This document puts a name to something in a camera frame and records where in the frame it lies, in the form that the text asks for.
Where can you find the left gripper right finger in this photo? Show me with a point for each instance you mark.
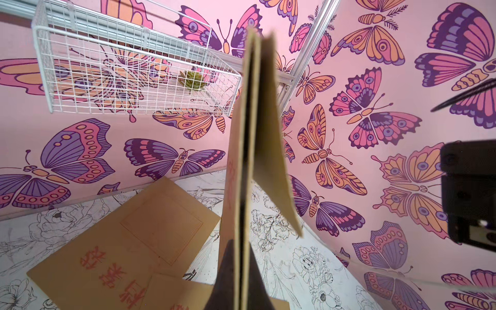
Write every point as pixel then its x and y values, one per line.
pixel 257 297

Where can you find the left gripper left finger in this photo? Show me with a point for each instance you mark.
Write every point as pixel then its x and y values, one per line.
pixel 222 296

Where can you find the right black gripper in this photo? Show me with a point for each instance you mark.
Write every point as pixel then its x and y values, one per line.
pixel 468 183

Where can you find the kraft file bag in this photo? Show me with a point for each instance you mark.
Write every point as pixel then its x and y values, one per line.
pixel 109 266
pixel 255 155
pixel 166 292

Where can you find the small green succulent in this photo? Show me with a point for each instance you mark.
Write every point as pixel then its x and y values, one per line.
pixel 192 80

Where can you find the aluminium frame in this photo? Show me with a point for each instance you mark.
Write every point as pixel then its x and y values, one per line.
pixel 65 15

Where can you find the white wire basket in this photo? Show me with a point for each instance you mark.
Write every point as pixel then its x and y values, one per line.
pixel 91 74

